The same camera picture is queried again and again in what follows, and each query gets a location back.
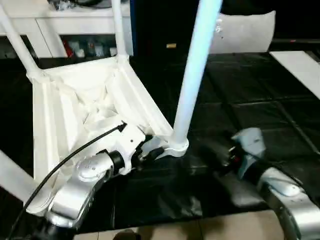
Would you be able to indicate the white patterned jar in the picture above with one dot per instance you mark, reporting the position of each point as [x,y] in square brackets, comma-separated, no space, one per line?
[100,50]

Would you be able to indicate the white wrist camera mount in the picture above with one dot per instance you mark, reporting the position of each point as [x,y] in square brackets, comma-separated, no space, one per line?
[130,142]
[252,145]

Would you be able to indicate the dark round robot body part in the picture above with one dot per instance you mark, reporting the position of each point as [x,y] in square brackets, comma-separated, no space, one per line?
[126,235]

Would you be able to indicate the white flat panel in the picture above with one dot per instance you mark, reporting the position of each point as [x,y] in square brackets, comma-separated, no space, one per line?
[297,67]

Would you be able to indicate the small white cup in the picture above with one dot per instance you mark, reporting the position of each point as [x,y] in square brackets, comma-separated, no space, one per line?
[113,52]

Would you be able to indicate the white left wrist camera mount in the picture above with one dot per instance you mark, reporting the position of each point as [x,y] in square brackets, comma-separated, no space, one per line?
[130,142]

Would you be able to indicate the grey helmet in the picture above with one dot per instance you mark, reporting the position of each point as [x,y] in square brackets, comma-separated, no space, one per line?
[92,2]

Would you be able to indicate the black speaker with gold label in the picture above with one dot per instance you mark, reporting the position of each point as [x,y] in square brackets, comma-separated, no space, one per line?
[162,25]

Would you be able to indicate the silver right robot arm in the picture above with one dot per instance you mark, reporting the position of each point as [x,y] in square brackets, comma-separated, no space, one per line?
[290,195]

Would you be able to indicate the black work mat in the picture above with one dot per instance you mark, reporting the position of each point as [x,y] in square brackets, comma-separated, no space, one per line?
[250,100]

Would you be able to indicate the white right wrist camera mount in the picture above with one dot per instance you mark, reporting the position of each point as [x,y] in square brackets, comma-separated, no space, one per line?
[252,145]

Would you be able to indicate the white plastic table leg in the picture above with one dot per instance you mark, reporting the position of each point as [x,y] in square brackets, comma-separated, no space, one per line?
[197,62]
[119,30]
[12,175]
[17,42]

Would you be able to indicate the white plastic table top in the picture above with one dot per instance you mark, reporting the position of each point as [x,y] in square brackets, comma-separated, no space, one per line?
[62,112]

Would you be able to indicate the red packet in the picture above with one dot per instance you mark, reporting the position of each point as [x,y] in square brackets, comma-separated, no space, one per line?
[66,48]

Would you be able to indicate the white sideboard with glass doors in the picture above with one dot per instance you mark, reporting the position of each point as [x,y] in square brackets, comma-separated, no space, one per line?
[75,22]

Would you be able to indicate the grey cushion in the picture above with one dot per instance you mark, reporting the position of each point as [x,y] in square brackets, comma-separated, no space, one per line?
[247,32]

